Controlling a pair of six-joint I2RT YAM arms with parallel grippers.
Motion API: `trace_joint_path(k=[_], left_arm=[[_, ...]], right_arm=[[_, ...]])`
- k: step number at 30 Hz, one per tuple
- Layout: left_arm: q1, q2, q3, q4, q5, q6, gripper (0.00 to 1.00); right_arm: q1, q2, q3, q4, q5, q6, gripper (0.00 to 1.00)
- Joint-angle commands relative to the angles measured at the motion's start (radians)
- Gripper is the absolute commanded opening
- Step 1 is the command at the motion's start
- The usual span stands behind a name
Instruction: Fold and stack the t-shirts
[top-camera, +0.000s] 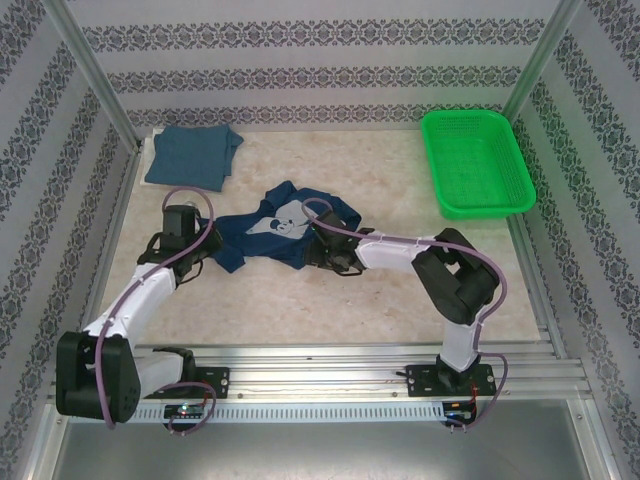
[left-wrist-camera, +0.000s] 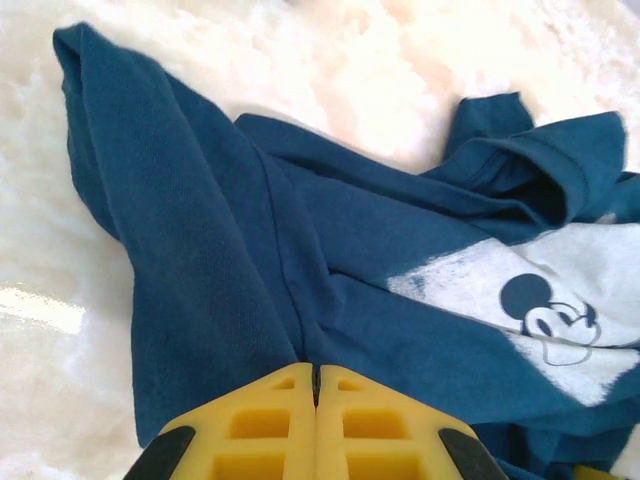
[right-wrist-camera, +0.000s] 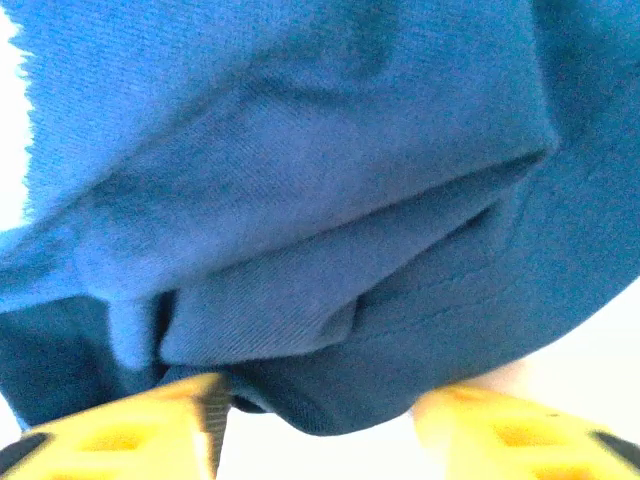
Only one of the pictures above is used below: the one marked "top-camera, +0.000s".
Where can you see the aluminium corner post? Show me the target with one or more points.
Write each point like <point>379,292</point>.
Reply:
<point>540,55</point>
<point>95,70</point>

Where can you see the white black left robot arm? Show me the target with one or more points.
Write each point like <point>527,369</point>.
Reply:
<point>140,295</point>

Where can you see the green plastic basket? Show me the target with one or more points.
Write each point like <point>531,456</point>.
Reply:
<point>475,165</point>

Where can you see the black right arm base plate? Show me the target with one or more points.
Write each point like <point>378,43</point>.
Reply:
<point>422,380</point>

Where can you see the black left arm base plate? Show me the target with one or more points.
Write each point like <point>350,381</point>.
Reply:
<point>215,382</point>

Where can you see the dark blue cartoon print t-shirt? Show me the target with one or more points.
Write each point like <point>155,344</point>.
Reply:
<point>240,230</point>

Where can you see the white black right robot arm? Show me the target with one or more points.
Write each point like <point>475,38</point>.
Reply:
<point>390,255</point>

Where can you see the folded teal blue t-shirt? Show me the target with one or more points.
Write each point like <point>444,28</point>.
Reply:
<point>190,155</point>

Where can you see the grey metal shelf panel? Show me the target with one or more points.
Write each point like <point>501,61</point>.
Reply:
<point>320,450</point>

